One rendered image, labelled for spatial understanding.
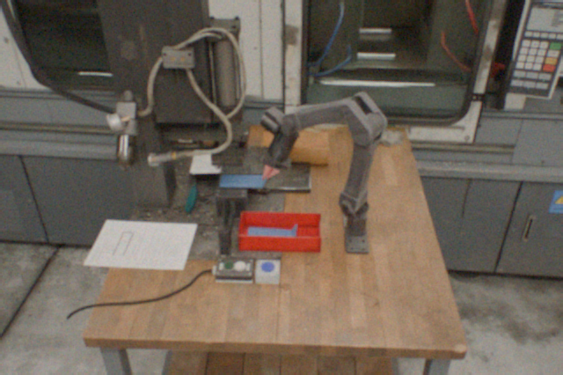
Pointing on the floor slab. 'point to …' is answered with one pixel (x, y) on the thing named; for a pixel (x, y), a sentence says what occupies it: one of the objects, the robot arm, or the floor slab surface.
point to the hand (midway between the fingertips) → (264, 178)
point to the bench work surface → (302, 291)
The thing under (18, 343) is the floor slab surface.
